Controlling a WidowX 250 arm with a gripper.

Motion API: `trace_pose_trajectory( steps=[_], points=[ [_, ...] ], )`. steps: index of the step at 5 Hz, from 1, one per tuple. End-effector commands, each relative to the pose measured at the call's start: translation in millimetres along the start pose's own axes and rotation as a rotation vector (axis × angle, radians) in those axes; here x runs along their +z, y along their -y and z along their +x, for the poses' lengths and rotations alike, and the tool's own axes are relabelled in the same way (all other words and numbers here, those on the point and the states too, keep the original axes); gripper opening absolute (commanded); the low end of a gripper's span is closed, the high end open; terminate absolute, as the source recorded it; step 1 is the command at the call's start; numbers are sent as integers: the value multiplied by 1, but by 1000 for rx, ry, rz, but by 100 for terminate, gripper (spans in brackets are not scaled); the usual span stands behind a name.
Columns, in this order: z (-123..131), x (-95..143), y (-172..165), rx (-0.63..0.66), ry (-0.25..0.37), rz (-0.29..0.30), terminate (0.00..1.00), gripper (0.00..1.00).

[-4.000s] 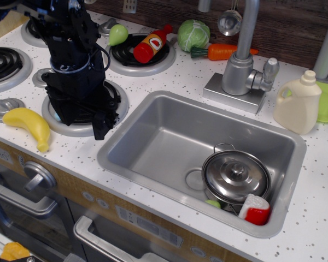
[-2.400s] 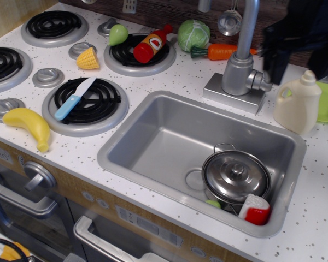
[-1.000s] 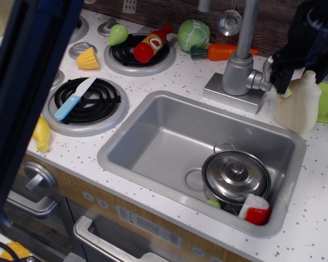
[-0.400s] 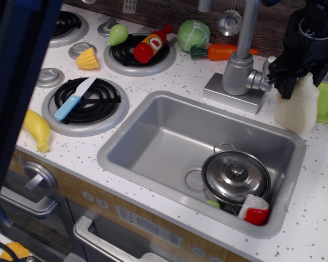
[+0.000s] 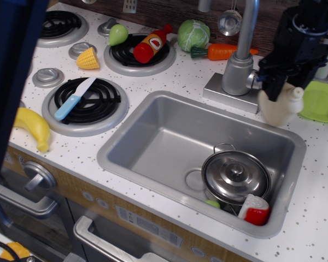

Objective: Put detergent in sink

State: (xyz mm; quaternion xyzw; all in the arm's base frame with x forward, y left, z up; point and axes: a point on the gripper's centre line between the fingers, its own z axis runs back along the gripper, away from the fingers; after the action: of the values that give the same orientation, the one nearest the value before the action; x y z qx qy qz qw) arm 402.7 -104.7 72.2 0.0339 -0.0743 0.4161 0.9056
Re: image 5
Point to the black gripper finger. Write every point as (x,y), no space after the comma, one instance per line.
(272,83)

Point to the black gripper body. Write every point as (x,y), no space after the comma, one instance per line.
(297,48)

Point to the cream detergent bottle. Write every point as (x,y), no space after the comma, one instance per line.
(288,104)

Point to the silver sink basin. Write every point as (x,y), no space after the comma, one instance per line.
(163,144)

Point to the silver faucet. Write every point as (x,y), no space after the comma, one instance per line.
(230,88)

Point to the green plastic plate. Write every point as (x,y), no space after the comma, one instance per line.
(315,100)

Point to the orange toy carrot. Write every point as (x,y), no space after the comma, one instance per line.
(214,52)

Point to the hanging silver ladle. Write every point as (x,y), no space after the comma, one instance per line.
(230,21)

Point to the green toy cabbage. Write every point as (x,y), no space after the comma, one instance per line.
(193,33)

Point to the steel pot with lid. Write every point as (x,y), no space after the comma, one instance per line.
(229,176)

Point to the red white cheese wedge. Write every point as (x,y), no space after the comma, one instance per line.
(254,210)

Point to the small green toy piece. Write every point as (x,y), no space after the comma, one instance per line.
(213,203)

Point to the red ketchup bottle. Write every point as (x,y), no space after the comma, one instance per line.
(151,44)

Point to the back right stove burner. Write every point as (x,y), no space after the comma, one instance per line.
(120,58)

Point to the stove burner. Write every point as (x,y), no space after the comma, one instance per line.
(61,28)
(120,58)
(102,107)

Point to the hanging silver spatula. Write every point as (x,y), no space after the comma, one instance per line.
(129,6)

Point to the green toy pear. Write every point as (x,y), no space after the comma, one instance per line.
(117,35)

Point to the front right stove burner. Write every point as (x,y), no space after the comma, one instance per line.
(102,107)

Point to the silver stove knob back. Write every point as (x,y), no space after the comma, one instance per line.
(104,28)

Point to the silver stove knob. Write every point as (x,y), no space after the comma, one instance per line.
(48,77)
(78,48)
(104,28)

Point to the yellow toy corn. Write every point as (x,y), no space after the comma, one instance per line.
(88,59)

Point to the silver stove knob upper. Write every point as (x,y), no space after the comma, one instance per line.
(78,48)

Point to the back left stove burner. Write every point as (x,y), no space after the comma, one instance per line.
(61,28)

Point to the silver stove knob middle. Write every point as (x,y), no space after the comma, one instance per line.
(48,77)

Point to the yellow toy banana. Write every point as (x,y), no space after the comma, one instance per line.
(36,125)

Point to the silver oven dial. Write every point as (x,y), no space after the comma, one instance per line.
(38,176)

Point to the yellow object bottom left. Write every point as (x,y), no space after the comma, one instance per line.
(19,249)

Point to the grey hanging utensil handle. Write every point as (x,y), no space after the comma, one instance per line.
(204,6)

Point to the blue handled toy knife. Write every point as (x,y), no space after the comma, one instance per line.
(74,99)

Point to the silver oven door handle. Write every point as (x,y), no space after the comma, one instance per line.
(42,209)

